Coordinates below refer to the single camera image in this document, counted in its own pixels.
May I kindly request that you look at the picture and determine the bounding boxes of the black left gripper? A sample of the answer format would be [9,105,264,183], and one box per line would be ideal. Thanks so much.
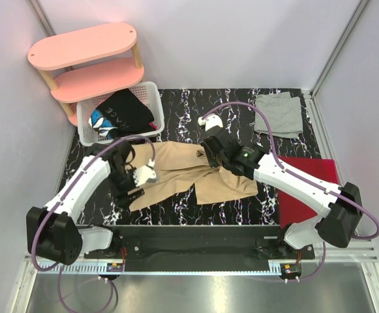
[107,166,144,209]

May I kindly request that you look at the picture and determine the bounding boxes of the beige t shirt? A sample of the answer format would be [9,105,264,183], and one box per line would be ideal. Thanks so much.
[129,142,258,211]

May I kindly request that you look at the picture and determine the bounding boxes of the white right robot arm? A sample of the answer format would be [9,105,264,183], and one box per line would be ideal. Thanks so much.
[201,126,363,259]

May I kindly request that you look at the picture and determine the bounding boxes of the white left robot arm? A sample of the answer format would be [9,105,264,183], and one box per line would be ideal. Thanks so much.
[26,142,157,272]

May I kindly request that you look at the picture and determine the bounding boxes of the black marble pattern mat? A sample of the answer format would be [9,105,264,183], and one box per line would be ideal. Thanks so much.
[59,88,322,225]

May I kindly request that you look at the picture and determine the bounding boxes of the folded grey t shirt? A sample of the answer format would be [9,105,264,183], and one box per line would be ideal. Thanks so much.
[255,92,303,139]

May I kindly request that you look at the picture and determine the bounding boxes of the left electronics connector board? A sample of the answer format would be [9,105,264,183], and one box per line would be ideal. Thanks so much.
[106,262,125,273]

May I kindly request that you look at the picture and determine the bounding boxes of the electronics connector board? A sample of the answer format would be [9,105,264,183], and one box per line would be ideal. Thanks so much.
[282,263,302,276]
[106,262,125,273]

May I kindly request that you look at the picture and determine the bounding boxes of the blue white patterned garment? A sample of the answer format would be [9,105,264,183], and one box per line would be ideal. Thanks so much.
[88,110,115,139]

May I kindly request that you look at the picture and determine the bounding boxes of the black t shirt in basket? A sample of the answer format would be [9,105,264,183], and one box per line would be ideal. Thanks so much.
[95,89,157,139]

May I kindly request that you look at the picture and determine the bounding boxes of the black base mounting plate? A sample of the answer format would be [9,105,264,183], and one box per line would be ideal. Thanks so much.
[84,225,315,275]

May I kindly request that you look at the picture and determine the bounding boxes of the white plastic laundry basket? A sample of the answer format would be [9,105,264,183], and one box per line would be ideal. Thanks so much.
[76,82,165,147]

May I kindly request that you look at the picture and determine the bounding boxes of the right electronics connector board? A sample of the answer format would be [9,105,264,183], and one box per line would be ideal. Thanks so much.
[282,263,302,276]

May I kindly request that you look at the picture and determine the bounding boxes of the pink three-tier wooden shelf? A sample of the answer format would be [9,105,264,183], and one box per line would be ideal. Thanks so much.
[27,22,145,126]

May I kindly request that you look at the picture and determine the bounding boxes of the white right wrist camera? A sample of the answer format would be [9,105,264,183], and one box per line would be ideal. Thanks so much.
[198,114,223,131]

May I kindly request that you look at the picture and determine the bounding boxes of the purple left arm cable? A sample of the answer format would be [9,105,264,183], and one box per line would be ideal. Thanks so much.
[29,135,157,312]

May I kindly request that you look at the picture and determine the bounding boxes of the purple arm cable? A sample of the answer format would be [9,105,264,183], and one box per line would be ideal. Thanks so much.
[204,101,379,282]
[29,135,157,312]

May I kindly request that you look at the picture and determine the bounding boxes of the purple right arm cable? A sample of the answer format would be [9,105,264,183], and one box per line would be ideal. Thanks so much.
[204,101,379,282]

